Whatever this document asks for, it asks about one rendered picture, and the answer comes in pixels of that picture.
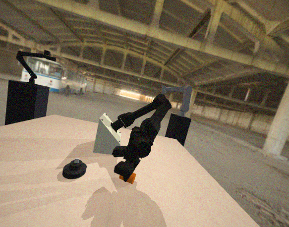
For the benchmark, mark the orange knob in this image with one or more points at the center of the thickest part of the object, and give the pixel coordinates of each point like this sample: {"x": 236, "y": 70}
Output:
{"x": 131, "y": 179}

